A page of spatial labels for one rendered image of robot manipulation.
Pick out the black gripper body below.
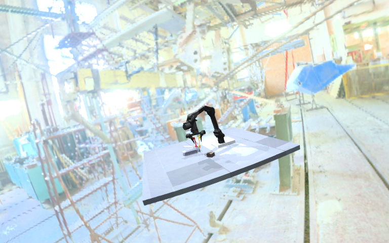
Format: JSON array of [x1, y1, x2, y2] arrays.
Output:
[[186, 126, 206, 138]]

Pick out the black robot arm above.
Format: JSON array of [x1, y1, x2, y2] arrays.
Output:
[[183, 105, 225, 144]]

